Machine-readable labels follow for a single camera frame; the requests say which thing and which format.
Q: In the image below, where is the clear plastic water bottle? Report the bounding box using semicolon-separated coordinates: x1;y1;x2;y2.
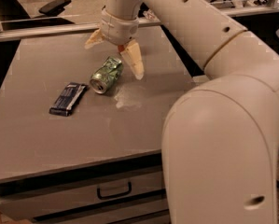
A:
143;9;156;21

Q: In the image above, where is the black drawer handle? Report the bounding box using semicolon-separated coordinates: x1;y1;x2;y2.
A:
96;181;133;200

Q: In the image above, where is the red cola can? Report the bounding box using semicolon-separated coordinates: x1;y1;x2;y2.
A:
118;45;125;52

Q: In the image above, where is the green crushed soda can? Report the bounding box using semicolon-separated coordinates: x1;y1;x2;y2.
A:
90;57;123;94

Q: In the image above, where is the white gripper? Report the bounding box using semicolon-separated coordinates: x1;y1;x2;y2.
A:
84;8;145;80

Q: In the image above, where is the dark blue snack packet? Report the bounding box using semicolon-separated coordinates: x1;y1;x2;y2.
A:
49;82;88;117

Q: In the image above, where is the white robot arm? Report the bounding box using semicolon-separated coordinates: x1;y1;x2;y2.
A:
93;0;279;224

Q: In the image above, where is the grey drawer cabinet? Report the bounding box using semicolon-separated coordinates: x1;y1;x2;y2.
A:
0;27;191;224

